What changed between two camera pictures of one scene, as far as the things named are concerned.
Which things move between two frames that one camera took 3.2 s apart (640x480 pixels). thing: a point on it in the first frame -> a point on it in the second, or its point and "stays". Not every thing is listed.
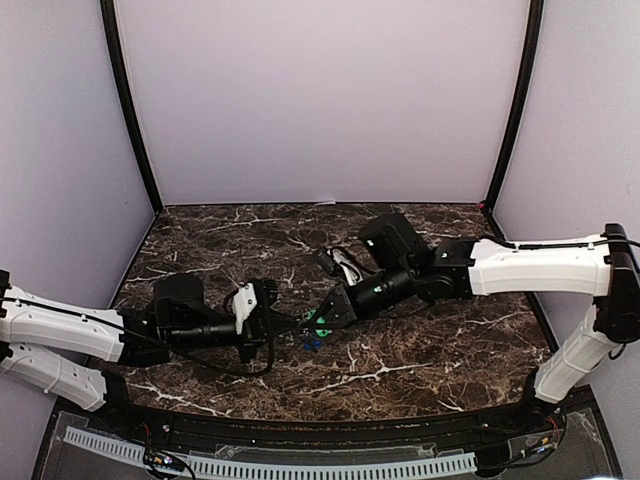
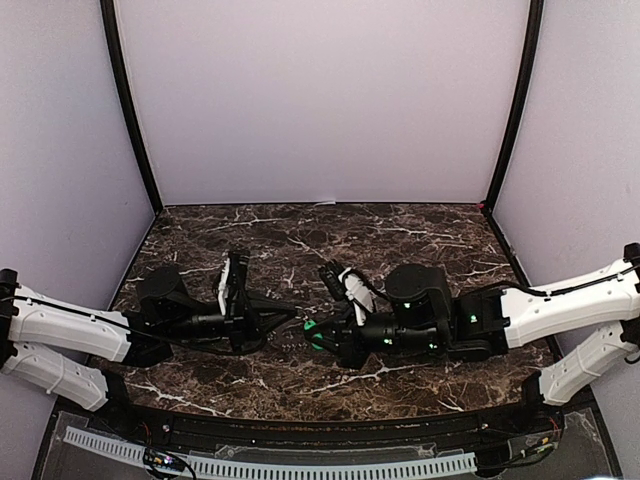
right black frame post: x=518 y=105 stays
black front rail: x=348 y=435 stays
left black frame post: x=109 y=13 stays
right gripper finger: x=332 y=325 -> x=341 y=351
